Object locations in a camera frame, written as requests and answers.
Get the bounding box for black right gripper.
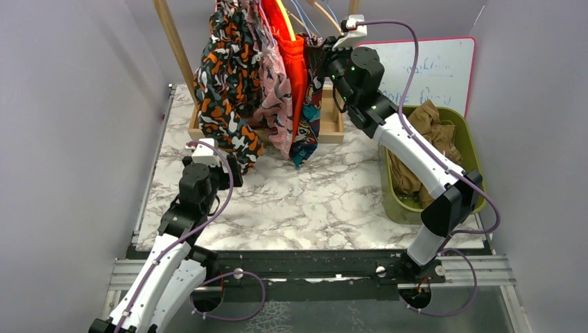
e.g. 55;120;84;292
306;35;357;107

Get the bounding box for colourful patterned shorts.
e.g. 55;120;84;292
289;33;325;169

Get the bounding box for light blue wire hanger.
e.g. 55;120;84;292
323;0;338;23
288;0;322;37

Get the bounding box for cream wooden hanger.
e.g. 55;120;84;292
286;1;342;37

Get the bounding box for tan khaki shorts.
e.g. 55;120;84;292
388;100;462;208

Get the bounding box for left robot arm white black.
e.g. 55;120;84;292
89;155;243;332

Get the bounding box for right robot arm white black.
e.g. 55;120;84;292
317;42;483;282

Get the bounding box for pink patterned garment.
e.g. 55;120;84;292
241;1;293;160

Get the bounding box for wooden clothes rack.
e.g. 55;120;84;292
153;1;344;144

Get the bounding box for pink framed whiteboard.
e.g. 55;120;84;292
362;36;476;116

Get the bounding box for camouflage orange black garment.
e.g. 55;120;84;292
193;1;263;174

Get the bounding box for olive green plastic basket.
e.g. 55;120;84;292
378;107;481;225

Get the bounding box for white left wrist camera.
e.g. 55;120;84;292
186;138;221;167

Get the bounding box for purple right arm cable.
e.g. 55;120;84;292
344;19;501;318

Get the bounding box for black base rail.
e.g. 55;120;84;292
197;250;445;302

